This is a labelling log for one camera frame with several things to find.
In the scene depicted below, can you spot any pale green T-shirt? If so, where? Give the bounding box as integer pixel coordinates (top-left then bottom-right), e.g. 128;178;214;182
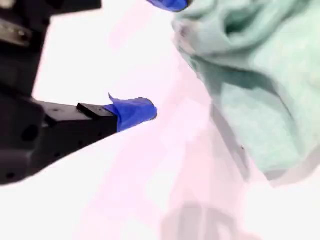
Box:
171;0;320;188

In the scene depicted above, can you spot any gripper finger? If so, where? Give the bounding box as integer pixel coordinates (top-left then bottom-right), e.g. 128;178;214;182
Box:
31;92;158;174
147;0;191;13

